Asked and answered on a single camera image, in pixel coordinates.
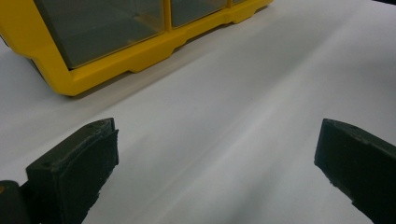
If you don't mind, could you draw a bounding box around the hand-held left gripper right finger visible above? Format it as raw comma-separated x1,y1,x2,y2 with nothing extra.
314,118,396,224

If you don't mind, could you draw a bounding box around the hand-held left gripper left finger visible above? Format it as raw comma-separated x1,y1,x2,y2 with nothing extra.
21,117,120,224

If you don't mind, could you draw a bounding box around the yellow drawer organizer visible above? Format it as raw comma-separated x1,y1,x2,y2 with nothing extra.
0,0,275,97

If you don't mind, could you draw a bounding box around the grid of clear drawers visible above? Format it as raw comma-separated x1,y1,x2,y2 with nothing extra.
33,0,247,70

